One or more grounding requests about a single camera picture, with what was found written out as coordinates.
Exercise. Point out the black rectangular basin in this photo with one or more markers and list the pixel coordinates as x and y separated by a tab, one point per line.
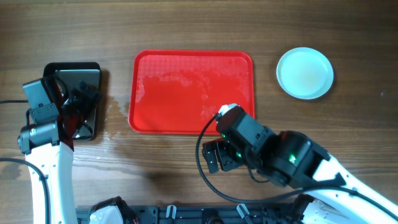
72	73

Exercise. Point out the red plastic tray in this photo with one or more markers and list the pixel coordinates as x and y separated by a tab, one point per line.
178	91

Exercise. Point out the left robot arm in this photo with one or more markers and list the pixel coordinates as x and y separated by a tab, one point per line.
58	111

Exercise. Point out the white plate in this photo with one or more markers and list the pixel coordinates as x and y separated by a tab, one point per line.
304	73

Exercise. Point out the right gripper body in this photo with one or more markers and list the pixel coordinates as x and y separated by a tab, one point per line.
230	153

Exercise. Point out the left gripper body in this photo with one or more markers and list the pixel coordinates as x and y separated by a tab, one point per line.
83	101

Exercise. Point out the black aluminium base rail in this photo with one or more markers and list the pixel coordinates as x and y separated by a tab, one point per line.
266	214

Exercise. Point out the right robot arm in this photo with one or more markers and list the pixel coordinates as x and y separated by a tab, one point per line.
331	194

